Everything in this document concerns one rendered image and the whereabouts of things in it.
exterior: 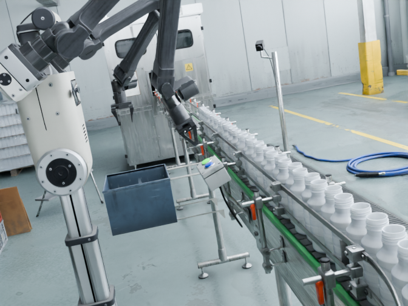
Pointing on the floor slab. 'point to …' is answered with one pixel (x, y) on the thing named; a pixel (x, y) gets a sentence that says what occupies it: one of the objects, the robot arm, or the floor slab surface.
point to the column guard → (371, 67)
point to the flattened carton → (13, 212)
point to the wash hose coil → (367, 159)
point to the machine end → (159, 138)
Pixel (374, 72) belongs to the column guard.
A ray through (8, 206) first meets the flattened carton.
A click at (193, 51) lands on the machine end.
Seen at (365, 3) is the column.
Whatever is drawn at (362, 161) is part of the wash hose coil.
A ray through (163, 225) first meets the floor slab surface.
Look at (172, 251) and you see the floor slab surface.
